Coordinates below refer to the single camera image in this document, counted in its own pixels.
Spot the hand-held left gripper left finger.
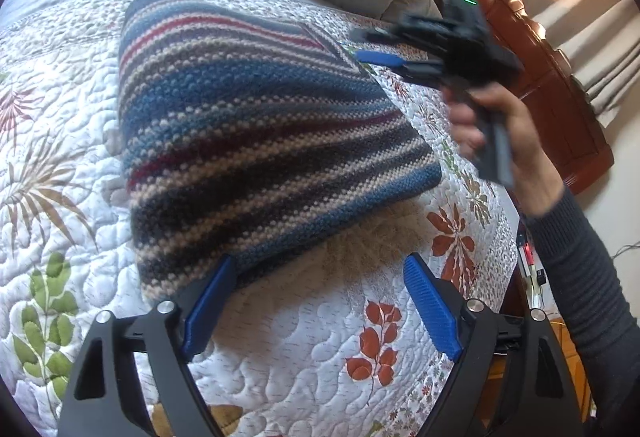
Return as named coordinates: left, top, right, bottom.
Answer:
left=59, top=255, right=237, bottom=437

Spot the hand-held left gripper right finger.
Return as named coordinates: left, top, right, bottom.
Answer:
left=403, top=252, right=584, bottom=437

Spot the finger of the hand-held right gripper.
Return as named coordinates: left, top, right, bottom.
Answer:
left=347, top=14, right=443, bottom=48
left=356, top=48, right=446, bottom=86

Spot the striped knit sweater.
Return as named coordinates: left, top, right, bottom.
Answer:
left=116, top=0, right=443, bottom=304

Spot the person's right forearm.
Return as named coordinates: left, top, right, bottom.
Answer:
left=519, top=184, right=640, bottom=423

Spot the person's right hand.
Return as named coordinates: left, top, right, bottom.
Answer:
left=446, top=84, right=567, bottom=219

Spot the floral quilted bedspread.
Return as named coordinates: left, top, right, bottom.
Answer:
left=0, top=0, right=526, bottom=437

